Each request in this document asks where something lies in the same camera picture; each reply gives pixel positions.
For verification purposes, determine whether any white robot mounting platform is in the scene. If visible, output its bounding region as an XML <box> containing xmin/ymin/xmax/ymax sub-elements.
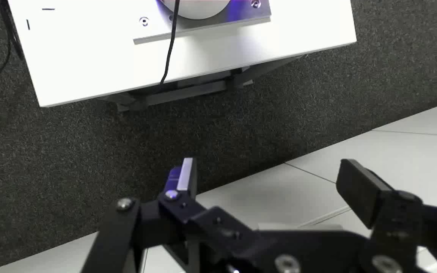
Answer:
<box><xmin>7</xmin><ymin>0</ymin><xmax>359</xmax><ymax>109</ymax></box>

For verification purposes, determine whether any black platform frame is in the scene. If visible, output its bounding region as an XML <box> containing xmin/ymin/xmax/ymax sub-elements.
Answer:
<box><xmin>110</xmin><ymin>55</ymin><xmax>294</xmax><ymax>114</ymax></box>

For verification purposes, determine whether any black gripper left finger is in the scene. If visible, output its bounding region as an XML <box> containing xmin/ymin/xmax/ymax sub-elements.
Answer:
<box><xmin>157</xmin><ymin>156</ymin><xmax>256</xmax><ymax>246</ymax></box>

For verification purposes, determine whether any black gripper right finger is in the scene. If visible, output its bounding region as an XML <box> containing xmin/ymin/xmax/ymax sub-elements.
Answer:
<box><xmin>336</xmin><ymin>158</ymin><xmax>437</xmax><ymax>259</ymax></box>

